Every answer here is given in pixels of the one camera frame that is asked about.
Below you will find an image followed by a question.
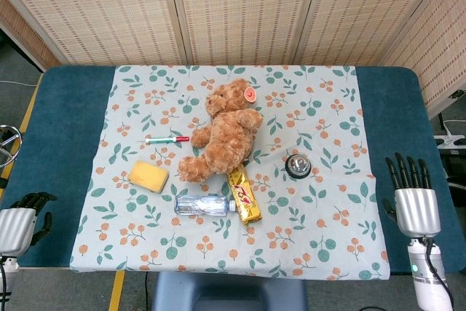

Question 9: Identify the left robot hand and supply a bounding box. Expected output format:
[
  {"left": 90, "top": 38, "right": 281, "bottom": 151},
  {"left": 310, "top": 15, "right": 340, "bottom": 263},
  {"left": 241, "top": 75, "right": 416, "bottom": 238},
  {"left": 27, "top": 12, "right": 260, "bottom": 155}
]
[{"left": 0, "top": 192, "right": 58, "bottom": 256}]

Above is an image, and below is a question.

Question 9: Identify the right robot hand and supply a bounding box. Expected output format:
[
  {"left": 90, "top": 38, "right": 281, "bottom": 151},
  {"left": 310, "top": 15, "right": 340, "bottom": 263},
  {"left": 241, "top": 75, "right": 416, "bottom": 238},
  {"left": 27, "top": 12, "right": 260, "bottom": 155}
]
[{"left": 382, "top": 152, "right": 442, "bottom": 237}]

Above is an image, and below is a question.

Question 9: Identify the black service bell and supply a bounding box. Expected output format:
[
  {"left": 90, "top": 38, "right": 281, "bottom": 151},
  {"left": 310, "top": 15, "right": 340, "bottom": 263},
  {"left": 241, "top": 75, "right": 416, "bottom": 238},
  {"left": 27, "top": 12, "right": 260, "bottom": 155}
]
[{"left": 284, "top": 147, "right": 312, "bottom": 180}]

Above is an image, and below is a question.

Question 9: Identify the yellow sponge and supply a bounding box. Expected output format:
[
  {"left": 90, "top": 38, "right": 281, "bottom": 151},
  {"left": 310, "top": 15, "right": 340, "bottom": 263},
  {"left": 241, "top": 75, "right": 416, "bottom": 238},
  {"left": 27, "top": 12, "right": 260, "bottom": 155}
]
[{"left": 129, "top": 160, "right": 170, "bottom": 194}]

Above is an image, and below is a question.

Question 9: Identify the white pen with red cap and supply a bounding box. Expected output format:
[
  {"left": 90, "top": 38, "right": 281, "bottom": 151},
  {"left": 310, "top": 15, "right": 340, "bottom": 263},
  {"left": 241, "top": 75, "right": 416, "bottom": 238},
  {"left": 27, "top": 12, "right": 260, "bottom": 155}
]
[{"left": 144, "top": 135, "right": 191, "bottom": 145}]

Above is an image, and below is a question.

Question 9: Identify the gold snack bar package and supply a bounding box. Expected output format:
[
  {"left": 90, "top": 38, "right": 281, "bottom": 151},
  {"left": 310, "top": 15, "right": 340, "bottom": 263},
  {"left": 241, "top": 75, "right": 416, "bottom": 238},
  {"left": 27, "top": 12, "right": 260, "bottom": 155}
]
[{"left": 227, "top": 164, "right": 263, "bottom": 227}]

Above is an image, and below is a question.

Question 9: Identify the floral patterned tablecloth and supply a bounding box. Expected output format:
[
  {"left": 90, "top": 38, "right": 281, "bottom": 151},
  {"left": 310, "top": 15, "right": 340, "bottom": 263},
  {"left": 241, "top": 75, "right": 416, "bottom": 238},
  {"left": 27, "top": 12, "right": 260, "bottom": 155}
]
[{"left": 68, "top": 64, "right": 392, "bottom": 282}]

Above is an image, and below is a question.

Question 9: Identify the clear plastic water bottle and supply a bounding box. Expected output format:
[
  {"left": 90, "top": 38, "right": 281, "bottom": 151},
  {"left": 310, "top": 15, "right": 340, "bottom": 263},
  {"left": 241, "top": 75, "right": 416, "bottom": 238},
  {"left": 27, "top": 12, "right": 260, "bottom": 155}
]
[{"left": 173, "top": 194, "right": 237, "bottom": 216}]

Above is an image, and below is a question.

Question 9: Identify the brown teddy bear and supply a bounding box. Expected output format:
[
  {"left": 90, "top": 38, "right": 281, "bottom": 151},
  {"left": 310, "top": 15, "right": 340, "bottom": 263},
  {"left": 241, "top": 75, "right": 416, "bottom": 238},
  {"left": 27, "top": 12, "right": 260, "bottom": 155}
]
[{"left": 178, "top": 78, "right": 264, "bottom": 184}]

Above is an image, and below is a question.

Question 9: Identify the woven folding screen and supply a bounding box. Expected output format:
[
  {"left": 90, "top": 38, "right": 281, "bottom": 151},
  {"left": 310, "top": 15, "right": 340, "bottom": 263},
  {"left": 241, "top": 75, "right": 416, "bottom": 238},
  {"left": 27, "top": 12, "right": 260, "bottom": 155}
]
[{"left": 0, "top": 0, "right": 466, "bottom": 119}]

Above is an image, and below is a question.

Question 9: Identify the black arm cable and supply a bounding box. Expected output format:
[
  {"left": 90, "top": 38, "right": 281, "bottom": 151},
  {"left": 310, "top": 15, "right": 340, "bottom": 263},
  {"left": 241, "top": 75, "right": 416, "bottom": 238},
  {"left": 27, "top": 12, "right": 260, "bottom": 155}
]
[{"left": 421, "top": 236, "right": 454, "bottom": 311}]

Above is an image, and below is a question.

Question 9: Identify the chrome stool frame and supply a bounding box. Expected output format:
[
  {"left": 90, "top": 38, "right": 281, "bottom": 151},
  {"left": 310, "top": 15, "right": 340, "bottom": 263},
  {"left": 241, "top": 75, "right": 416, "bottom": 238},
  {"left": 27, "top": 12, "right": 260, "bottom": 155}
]
[{"left": 0, "top": 125, "right": 23, "bottom": 170}]

